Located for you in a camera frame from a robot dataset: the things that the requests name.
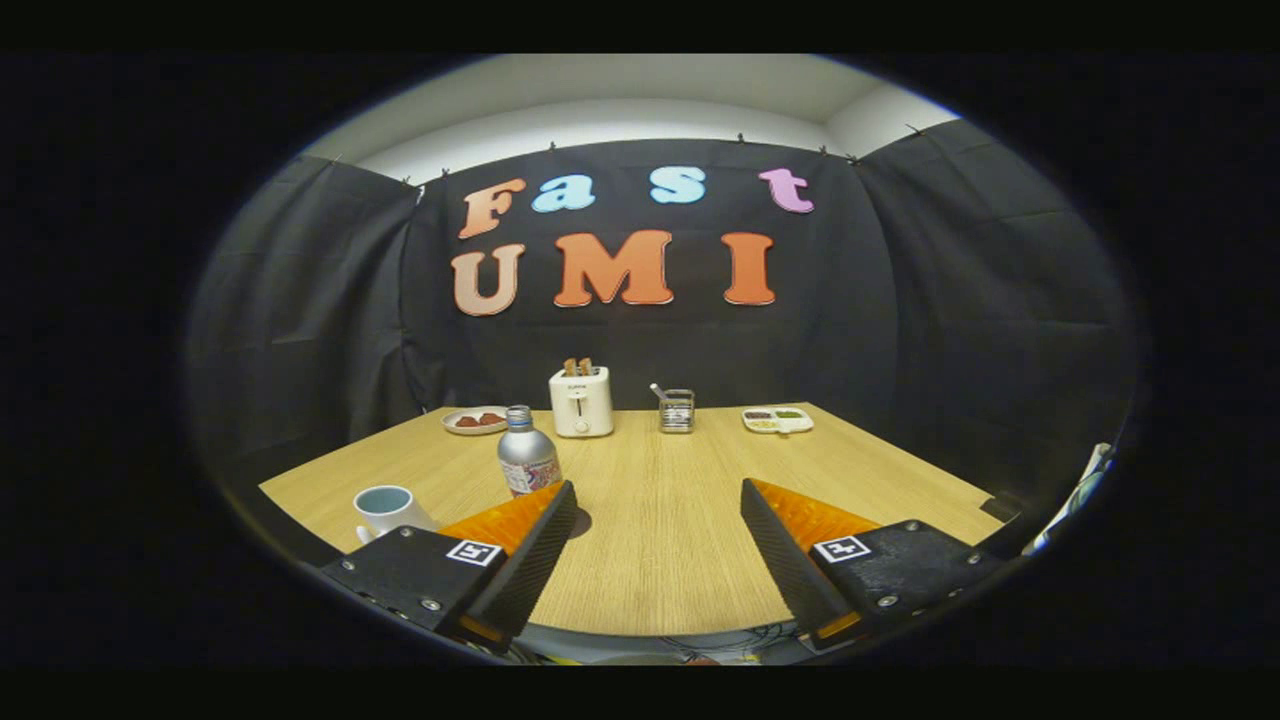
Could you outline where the small round plate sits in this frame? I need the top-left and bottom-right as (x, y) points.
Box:
(442, 405), (511, 436)

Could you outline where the black backdrop cloth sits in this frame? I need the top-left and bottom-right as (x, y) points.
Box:
(185, 120), (1141, 561)

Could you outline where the white toaster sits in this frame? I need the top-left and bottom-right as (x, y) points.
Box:
(548, 366), (615, 439)

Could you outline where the wooden table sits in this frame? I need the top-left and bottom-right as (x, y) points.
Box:
(258, 402), (1006, 637)

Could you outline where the pale bundle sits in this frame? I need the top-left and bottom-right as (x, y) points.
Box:
(1020, 443), (1116, 558)

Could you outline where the silver juice bottle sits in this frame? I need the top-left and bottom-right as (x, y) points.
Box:
(497, 405), (563, 499)

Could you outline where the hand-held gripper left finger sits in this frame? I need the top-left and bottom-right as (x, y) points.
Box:
(320, 480), (579, 653)

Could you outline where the white cup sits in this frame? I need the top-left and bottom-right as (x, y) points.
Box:
(353, 485), (441, 546)

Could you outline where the white divided dish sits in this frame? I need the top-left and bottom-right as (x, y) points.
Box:
(741, 405), (815, 435)

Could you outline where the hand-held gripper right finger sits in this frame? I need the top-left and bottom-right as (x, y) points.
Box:
(740, 478), (1006, 653)

